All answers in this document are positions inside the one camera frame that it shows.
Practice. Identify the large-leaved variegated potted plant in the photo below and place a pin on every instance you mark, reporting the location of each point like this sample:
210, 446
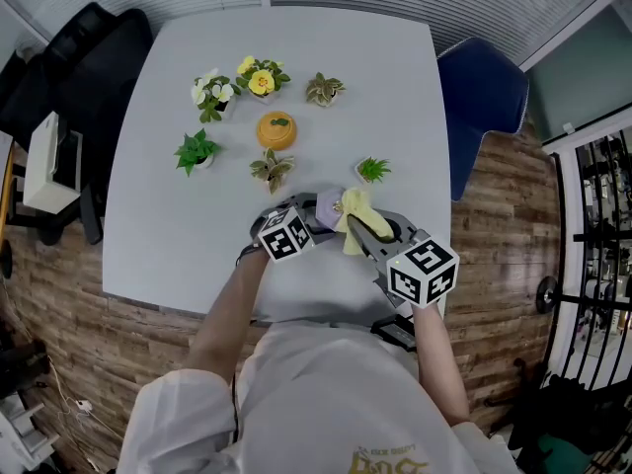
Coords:
270, 168

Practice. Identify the black bag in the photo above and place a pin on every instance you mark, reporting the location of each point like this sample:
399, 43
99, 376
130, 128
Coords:
568, 403

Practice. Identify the blue chair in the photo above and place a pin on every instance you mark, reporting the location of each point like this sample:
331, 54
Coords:
479, 97

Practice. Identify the green round bin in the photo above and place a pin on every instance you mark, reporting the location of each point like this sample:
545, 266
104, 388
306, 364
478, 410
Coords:
565, 454

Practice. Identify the yellow flower potted plant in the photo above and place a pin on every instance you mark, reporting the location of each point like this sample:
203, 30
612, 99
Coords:
260, 82

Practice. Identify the green leafy potted plant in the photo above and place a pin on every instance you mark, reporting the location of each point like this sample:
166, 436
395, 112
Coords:
195, 150

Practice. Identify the orange pumpkin-shaped jar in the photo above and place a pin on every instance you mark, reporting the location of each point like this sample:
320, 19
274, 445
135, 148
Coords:
276, 131

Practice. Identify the spiky green potted plant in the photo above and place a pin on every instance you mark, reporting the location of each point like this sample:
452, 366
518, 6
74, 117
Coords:
372, 170

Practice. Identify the person's left forearm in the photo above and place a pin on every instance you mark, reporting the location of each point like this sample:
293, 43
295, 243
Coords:
224, 319

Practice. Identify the person's right forearm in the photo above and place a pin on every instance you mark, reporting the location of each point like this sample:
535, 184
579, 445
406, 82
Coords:
437, 363

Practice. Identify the black metal railing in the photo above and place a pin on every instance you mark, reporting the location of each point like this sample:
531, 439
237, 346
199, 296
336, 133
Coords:
602, 237

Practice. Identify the small variegated potted plant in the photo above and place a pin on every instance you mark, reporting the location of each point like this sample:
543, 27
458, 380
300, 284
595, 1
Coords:
323, 89

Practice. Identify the white power plug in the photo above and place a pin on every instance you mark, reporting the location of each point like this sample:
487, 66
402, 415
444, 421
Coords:
82, 406

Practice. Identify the white shelf unit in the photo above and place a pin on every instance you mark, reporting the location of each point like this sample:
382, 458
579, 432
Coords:
20, 437

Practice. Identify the white flower potted plant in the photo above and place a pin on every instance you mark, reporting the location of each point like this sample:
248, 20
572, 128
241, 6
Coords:
212, 94

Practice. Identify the white printer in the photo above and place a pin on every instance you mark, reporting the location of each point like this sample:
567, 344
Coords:
42, 171

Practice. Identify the person's white shirt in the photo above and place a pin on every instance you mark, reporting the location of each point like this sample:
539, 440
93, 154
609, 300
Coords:
321, 403

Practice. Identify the black office chair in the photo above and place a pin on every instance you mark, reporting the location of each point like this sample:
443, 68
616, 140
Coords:
22, 102
103, 62

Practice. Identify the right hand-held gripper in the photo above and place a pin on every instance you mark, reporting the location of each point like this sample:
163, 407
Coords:
419, 274

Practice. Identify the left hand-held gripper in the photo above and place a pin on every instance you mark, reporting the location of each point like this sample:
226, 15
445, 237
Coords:
284, 237

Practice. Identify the frosted glass door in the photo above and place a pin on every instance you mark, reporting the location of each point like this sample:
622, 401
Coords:
577, 82

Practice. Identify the yellow round table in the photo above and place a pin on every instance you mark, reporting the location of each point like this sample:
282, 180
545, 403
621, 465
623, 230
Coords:
4, 200

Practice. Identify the yellow knitted cloth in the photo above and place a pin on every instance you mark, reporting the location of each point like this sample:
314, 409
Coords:
363, 210

